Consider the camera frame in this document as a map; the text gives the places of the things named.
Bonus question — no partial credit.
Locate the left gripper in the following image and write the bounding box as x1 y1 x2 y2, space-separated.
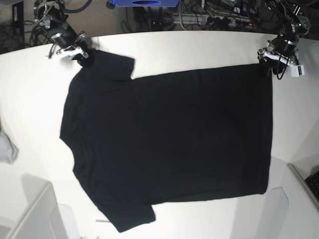
257 38 299 80

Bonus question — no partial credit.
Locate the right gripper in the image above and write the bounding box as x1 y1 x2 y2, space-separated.
49 23 94 67

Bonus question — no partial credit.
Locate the black T-shirt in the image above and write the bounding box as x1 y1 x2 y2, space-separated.
60 50 273 233

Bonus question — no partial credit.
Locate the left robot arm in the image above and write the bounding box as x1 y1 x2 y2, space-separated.
78 6 309 81

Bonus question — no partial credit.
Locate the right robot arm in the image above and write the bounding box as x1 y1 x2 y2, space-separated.
33 0 94 67

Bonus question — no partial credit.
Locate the blue box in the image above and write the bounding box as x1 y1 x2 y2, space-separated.
106 0 179 9

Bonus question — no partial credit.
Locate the black keyboard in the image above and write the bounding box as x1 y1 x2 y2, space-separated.
305 171 319 199

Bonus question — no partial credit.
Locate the grey cloth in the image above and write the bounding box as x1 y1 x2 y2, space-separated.
0 126 18 164

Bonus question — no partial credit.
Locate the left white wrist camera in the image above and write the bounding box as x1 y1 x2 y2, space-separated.
267 57 305 77

